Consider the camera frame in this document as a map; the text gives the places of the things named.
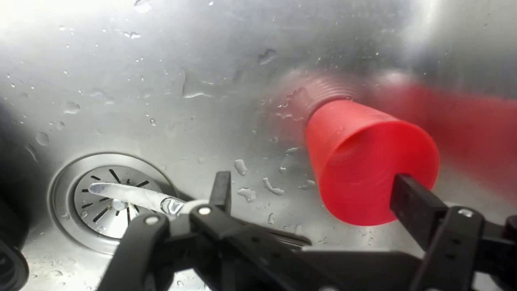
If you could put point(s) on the sink drain strainer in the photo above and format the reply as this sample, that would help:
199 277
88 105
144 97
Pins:
110 199

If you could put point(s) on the black plastic bowl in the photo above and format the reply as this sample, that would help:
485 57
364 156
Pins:
13 266

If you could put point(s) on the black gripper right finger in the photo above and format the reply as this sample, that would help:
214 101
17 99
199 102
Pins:
458 241

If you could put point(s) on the red plastic cup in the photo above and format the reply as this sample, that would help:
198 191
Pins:
356 152

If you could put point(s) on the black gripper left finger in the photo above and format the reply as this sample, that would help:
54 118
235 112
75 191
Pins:
201 235

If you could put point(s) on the stainless steel sink basin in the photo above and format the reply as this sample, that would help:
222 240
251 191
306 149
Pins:
173 91

